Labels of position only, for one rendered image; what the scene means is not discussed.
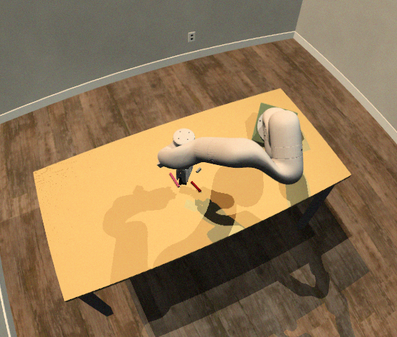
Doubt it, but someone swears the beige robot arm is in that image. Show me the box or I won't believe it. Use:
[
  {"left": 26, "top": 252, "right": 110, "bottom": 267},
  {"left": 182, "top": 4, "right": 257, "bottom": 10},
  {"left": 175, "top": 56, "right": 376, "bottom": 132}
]
[{"left": 157, "top": 107, "right": 304, "bottom": 185}]

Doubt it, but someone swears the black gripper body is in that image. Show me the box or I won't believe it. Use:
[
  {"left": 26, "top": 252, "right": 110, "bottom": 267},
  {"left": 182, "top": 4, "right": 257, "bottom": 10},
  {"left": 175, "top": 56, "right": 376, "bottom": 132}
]
[{"left": 176, "top": 166, "right": 193, "bottom": 183}]

